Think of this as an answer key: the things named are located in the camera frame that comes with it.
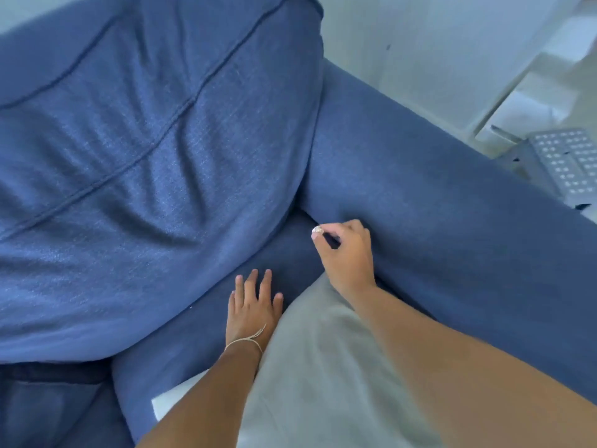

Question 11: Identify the person's left hand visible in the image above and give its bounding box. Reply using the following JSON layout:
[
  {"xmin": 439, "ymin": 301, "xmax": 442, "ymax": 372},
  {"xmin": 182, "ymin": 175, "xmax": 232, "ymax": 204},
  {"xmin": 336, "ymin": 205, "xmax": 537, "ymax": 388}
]
[{"xmin": 226, "ymin": 269, "xmax": 284, "ymax": 352}]

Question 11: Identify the person's right hand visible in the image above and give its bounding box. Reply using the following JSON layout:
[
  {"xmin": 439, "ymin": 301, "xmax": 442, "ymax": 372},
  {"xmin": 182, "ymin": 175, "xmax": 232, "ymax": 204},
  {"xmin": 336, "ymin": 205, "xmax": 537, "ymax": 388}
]
[{"xmin": 312, "ymin": 219, "xmax": 377, "ymax": 299}]

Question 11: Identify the person's left forearm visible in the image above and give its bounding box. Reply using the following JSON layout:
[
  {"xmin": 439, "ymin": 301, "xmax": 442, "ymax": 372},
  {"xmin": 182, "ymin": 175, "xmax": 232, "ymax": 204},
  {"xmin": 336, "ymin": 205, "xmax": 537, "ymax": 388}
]
[{"xmin": 135, "ymin": 341, "xmax": 264, "ymax": 448}]

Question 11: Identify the person's right forearm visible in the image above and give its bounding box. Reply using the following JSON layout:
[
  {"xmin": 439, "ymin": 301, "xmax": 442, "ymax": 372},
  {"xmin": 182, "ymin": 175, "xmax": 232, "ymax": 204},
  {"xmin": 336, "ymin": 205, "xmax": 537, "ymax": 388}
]
[{"xmin": 347, "ymin": 282, "xmax": 597, "ymax": 448}]

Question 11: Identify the blue sofa seat cushion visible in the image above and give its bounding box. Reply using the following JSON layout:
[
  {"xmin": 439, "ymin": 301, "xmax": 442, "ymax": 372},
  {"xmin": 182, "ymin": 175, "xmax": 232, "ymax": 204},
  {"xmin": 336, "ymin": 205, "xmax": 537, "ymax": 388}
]
[
  {"xmin": 0, "ymin": 361, "xmax": 133, "ymax": 448},
  {"xmin": 111, "ymin": 211, "xmax": 336, "ymax": 444}
]

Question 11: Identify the light grey fabric cushion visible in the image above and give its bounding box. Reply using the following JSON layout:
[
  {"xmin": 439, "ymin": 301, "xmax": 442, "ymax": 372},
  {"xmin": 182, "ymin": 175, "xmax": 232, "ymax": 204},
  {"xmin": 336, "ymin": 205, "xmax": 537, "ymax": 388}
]
[{"xmin": 196, "ymin": 273, "xmax": 444, "ymax": 448}]

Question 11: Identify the blue sofa armrest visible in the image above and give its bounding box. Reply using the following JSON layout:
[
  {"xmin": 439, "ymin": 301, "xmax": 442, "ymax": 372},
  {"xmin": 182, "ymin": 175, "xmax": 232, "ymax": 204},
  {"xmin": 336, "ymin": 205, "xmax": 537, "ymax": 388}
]
[{"xmin": 298, "ymin": 58, "xmax": 597, "ymax": 406}]

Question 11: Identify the white cloth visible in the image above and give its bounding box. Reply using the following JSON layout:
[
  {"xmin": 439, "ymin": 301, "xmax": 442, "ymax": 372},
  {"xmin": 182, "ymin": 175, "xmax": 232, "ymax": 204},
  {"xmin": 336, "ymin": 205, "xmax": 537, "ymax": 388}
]
[{"xmin": 150, "ymin": 371, "xmax": 213, "ymax": 422}]

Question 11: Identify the blue sofa back cushion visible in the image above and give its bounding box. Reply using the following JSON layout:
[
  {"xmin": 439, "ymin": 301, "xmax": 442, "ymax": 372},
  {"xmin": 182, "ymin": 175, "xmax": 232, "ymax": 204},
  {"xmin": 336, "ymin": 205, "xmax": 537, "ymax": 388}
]
[{"xmin": 0, "ymin": 0, "xmax": 326, "ymax": 365}]

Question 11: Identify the grey perforated metal rack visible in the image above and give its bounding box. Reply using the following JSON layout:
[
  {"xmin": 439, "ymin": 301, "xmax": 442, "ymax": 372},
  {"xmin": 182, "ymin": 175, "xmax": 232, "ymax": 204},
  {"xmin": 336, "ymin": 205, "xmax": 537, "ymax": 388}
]
[{"xmin": 490, "ymin": 126, "xmax": 597, "ymax": 211}]

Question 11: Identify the thin string bracelet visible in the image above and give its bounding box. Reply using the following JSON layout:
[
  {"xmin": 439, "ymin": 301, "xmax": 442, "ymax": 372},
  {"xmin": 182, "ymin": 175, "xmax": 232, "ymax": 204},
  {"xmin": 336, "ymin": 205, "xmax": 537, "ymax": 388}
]
[{"xmin": 224, "ymin": 324, "xmax": 268, "ymax": 355}]

